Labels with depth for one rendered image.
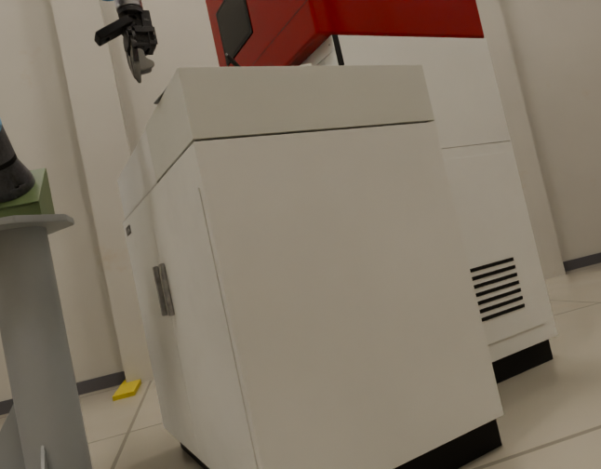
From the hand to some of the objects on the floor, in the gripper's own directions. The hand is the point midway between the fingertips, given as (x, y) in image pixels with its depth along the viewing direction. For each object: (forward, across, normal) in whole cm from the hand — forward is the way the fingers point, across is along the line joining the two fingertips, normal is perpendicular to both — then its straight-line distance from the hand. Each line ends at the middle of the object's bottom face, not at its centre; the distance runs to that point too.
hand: (136, 78), depth 145 cm
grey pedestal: (+116, +24, +47) cm, 127 cm away
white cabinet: (+116, -2, -26) cm, 119 cm away
